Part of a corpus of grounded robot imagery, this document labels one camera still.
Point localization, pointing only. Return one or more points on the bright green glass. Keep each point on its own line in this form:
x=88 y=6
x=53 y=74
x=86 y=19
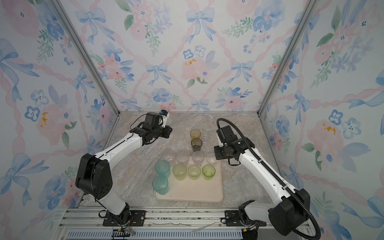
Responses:
x=209 y=172

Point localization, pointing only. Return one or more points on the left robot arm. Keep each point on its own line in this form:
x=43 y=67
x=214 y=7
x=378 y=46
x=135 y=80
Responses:
x=94 y=175

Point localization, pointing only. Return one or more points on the dark smoky glass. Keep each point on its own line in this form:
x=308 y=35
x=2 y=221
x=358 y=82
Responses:
x=196 y=144

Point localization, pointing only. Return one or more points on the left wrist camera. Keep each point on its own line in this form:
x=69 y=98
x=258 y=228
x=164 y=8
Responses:
x=165 y=114

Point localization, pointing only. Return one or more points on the tall teal cup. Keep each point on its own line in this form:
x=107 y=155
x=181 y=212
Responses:
x=161 y=185
x=163 y=168

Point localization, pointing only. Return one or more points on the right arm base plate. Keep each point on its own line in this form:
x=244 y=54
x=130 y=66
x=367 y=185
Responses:
x=232 y=219

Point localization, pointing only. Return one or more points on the beige plastic tray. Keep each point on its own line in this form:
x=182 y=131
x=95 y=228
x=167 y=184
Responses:
x=200 y=190

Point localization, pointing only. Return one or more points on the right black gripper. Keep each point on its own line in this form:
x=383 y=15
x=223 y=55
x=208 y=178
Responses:
x=218 y=155

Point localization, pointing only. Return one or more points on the short frosted clear cup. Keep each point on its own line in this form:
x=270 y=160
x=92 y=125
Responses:
x=198 y=157

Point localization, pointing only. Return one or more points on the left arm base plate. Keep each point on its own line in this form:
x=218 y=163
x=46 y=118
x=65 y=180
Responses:
x=132 y=218

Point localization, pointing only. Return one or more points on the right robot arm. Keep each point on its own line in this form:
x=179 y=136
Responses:
x=284 y=213

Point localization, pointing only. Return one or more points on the short light green cup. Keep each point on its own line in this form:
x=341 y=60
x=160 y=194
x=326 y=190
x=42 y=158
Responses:
x=194 y=172

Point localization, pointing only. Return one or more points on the small clear glass far right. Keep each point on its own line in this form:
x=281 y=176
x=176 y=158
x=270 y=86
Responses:
x=211 y=159

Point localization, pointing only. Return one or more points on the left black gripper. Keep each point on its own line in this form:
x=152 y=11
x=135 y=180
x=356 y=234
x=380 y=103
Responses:
x=167 y=129

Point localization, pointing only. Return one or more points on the tall frosted clear cup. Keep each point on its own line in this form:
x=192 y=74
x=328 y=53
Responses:
x=183 y=157

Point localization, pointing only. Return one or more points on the tall light green cup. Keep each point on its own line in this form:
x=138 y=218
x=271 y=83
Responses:
x=180 y=171

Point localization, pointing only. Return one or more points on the aluminium rail frame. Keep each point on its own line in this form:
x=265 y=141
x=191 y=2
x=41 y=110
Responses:
x=86 y=223

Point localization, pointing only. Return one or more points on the yellow amber glass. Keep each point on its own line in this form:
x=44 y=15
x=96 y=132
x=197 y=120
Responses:
x=195 y=133

